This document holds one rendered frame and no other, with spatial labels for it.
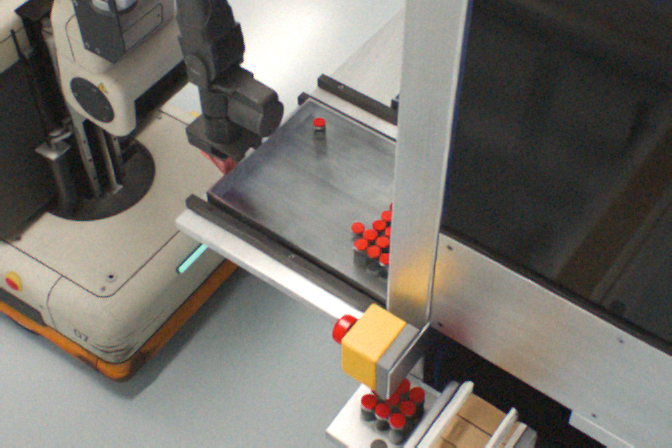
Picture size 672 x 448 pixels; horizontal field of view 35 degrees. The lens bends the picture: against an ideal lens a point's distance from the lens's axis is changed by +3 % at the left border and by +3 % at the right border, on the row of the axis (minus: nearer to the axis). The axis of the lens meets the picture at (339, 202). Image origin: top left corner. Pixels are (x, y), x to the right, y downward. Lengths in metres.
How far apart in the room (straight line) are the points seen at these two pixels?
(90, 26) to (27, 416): 1.01
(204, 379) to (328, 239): 0.97
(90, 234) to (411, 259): 1.28
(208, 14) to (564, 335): 0.61
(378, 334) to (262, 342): 1.24
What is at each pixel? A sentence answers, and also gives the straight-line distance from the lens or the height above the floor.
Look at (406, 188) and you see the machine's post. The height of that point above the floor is 1.25.
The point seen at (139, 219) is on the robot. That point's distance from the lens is 2.41.
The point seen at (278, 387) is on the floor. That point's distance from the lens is 2.45.
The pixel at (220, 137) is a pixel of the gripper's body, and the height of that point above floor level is 1.01.
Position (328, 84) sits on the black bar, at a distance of 1.77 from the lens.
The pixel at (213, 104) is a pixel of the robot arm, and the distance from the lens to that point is 1.49.
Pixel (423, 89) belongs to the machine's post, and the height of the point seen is 1.40.
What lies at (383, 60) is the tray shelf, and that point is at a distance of 1.85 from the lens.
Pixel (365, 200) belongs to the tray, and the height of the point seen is 0.88.
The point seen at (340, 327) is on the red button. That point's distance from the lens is 1.32.
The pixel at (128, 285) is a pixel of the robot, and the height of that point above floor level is 0.28.
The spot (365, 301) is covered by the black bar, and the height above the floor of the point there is 0.90.
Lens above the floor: 2.11
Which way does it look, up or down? 50 degrees down
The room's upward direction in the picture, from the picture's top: straight up
